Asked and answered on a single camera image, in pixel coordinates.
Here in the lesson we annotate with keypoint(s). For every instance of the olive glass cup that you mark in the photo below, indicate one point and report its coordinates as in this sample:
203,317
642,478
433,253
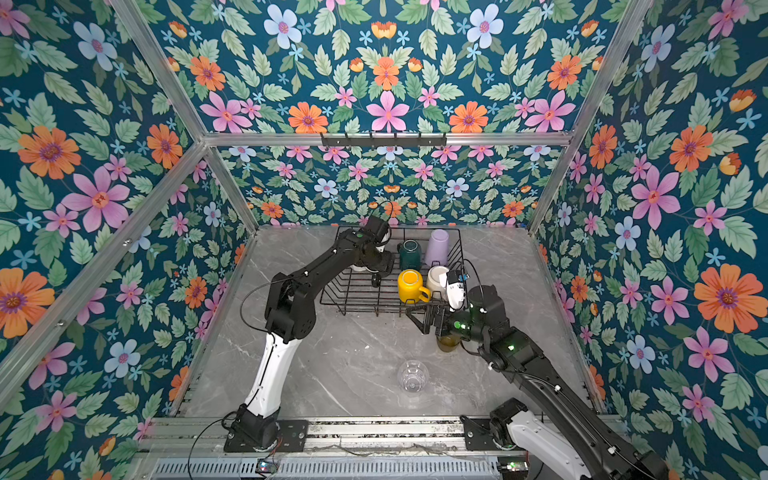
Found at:
448,343

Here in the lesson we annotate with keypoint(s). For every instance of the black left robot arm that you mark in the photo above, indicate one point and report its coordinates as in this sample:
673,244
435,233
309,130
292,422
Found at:
290,316

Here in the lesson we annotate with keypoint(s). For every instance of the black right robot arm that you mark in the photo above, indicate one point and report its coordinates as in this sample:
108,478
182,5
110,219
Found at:
570,439

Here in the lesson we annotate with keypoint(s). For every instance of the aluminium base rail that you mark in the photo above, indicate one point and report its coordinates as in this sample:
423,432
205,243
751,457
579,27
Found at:
399,447

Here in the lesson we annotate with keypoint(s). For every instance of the lilac cup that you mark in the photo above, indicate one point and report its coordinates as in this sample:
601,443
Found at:
438,248

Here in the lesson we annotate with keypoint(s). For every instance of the white mug red inside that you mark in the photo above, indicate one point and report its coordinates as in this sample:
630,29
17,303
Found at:
436,281

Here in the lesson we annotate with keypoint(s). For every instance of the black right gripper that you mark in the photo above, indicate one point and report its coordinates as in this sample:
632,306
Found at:
433,311

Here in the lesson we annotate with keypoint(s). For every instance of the black wire dish rack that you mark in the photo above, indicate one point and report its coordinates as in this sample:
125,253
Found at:
352,292

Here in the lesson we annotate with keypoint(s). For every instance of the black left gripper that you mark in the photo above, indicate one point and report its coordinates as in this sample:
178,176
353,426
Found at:
385,263

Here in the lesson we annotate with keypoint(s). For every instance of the yellow mug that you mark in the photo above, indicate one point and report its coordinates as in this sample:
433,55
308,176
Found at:
411,288

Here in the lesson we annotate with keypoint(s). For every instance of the green mug cream inside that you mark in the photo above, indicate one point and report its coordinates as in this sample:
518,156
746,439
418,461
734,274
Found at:
410,255

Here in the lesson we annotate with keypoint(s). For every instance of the clear glass cup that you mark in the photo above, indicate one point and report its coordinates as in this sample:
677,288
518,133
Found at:
413,376

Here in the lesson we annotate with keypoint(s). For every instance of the black hook rail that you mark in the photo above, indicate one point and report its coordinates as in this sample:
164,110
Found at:
371,140

